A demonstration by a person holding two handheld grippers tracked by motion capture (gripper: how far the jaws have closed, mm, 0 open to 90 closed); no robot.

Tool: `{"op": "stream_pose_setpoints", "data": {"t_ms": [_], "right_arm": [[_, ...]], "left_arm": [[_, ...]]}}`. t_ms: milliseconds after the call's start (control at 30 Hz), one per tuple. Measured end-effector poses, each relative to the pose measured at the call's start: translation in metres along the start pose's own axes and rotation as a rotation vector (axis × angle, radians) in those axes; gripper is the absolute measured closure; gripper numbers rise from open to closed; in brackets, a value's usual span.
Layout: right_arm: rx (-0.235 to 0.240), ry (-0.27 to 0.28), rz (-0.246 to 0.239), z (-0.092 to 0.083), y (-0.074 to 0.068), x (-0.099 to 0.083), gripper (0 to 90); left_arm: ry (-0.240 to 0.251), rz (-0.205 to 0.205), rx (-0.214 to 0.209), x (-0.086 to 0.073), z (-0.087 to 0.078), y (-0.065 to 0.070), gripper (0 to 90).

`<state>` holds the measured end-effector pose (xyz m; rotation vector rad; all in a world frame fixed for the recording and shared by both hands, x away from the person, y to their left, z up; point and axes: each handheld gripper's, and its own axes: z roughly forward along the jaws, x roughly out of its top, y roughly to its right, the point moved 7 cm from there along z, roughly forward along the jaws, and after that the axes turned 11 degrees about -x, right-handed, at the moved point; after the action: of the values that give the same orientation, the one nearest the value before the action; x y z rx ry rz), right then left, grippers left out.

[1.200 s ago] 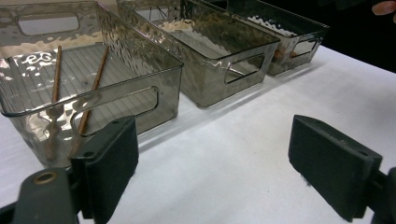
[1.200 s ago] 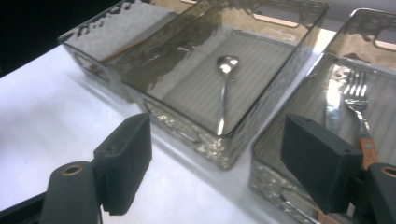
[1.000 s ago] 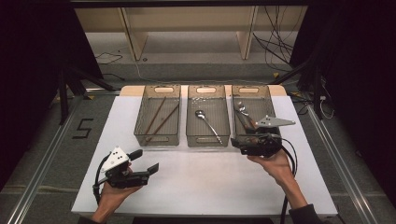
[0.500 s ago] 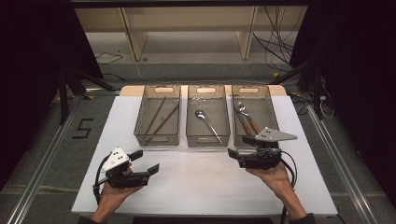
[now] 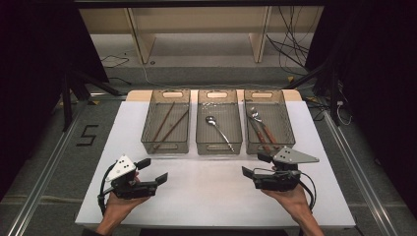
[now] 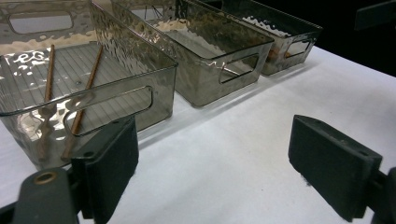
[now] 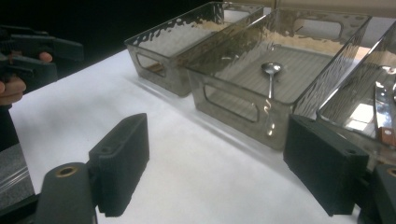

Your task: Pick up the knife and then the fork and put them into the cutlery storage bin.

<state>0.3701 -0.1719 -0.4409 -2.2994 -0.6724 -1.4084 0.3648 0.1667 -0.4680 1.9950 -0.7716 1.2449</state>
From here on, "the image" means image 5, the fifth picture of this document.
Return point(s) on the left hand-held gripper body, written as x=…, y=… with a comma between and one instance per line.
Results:
x=123, y=168

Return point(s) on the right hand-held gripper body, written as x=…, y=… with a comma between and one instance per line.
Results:
x=278, y=178

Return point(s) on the smoky clear plastic bin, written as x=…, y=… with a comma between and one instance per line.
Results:
x=178, y=137
x=278, y=121
x=223, y=114

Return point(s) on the brown wooden chopstick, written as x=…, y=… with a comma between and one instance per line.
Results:
x=171, y=129
x=164, y=122

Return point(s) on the silver metal spoon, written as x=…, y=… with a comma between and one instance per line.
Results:
x=211, y=120

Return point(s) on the person's right hand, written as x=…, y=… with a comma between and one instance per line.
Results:
x=295, y=201

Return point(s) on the person's left hand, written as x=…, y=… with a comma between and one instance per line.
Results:
x=121, y=205

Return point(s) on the yellow floor tape piece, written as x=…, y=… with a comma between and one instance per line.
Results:
x=291, y=79

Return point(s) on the black metal stand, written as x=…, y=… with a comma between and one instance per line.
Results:
x=333, y=95
x=67, y=98

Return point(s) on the light wooden desk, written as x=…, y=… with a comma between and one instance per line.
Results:
x=141, y=39

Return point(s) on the black curtain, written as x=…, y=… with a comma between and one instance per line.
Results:
x=377, y=82
x=32, y=65

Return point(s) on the aluminium floor rail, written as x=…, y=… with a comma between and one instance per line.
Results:
x=42, y=183
x=360, y=177

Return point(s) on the black overhead frame beam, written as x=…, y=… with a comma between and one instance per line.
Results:
x=196, y=3

